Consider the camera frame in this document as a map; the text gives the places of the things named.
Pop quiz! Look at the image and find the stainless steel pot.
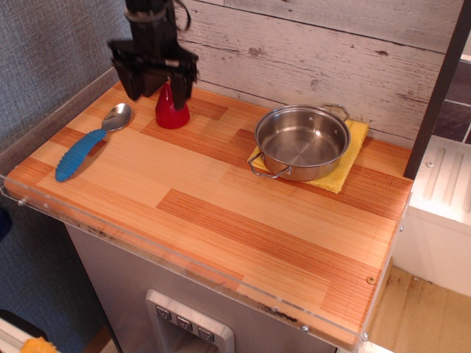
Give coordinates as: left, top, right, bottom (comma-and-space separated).
248, 104, 351, 182

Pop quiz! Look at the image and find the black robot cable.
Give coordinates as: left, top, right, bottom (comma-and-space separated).
172, 0, 192, 32

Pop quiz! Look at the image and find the grey toy fridge cabinet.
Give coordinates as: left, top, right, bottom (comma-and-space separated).
66, 226, 336, 352

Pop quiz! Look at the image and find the clear acrylic table guard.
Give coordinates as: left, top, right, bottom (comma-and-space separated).
6, 167, 411, 351

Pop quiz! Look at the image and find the blue handled metal spoon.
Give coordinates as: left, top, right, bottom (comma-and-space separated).
55, 103, 132, 182

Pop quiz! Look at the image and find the yellow object bottom left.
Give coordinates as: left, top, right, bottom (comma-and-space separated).
20, 338, 57, 353

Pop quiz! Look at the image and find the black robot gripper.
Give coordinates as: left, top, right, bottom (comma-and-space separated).
108, 10, 198, 110

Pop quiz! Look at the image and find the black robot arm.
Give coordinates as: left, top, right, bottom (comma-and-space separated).
108, 1, 198, 110

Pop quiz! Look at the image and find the dark vertical post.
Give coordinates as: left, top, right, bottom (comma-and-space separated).
403, 0, 470, 179

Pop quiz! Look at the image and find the red toy strawberry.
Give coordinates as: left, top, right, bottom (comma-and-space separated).
155, 82, 190, 129

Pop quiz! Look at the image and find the silver dispenser panel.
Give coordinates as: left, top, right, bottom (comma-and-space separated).
146, 289, 236, 352

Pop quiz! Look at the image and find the yellow cloth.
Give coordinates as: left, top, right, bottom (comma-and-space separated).
247, 120, 368, 193

